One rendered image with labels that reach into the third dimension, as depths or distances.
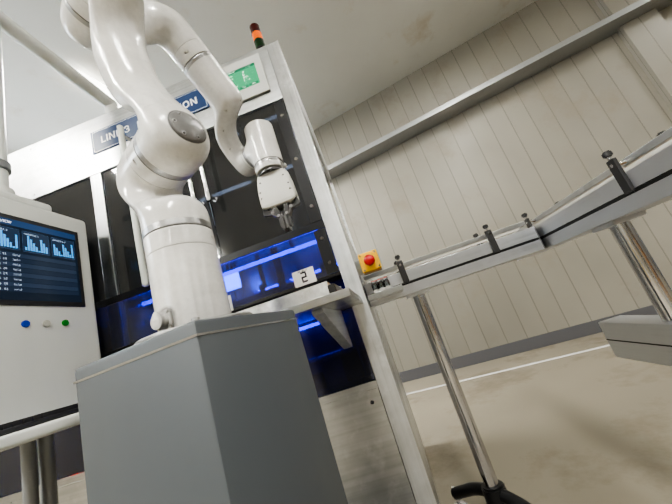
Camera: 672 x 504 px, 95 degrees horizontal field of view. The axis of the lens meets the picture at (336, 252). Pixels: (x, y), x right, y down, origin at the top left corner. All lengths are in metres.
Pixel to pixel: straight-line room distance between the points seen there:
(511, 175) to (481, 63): 1.49
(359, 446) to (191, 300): 0.82
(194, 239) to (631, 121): 4.40
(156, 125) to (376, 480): 1.14
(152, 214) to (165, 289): 0.14
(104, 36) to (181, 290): 0.53
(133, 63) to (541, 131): 4.05
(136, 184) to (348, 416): 0.92
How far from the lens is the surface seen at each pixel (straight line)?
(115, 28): 0.86
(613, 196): 1.08
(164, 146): 0.65
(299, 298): 0.78
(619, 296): 4.14
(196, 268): 0.57
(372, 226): 4.12
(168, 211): 0.61
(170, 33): 1.02
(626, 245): 1.18
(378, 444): 1.19
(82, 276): 1.55
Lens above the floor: 0.79
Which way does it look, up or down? 14 degrees up
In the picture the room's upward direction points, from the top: 18 degrees counter-clockwise
